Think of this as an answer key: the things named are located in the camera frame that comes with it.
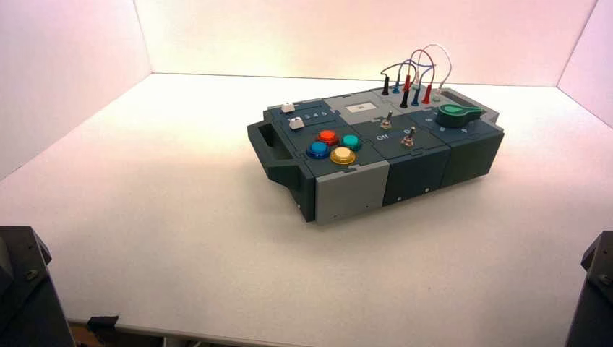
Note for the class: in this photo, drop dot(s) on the small white display screen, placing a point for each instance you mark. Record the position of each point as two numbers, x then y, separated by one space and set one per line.
361 108

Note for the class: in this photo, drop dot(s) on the green rotary knob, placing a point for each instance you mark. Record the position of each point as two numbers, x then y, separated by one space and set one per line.
452 116

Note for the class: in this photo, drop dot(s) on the blue round push button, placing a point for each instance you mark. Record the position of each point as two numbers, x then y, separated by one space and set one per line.
318 149

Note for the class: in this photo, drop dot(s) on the white slider knob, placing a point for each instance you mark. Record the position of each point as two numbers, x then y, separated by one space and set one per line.
296 123
288 107

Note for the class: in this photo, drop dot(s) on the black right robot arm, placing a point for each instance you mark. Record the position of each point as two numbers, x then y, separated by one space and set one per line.
594 306

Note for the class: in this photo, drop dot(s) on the white banana plug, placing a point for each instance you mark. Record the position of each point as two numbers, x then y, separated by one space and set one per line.
417 77
438 88

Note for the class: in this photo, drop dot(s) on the dark grey control panel box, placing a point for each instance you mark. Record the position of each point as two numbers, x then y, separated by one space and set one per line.
416 167

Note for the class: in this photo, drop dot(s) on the blue banana plug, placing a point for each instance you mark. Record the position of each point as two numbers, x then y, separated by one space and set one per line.
396 87
415 97

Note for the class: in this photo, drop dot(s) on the yellow round push button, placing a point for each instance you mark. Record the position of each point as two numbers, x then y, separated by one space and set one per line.
343 155

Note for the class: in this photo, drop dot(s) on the black banana plug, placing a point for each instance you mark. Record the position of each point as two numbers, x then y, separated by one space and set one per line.
385 86
404 99

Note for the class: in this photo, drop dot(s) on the red round push button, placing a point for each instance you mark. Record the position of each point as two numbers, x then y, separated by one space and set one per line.
328 137

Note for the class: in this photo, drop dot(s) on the metal toggle switch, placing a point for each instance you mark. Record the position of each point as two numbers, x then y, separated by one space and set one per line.
387 121
408 139

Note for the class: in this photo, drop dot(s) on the teal round push button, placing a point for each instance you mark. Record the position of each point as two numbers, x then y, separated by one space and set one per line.
351 141

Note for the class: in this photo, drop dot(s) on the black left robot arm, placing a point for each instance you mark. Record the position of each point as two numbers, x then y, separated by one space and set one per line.
28 306

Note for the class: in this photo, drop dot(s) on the red banana plug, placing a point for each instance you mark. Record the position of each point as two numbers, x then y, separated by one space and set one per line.
426 95
407 83

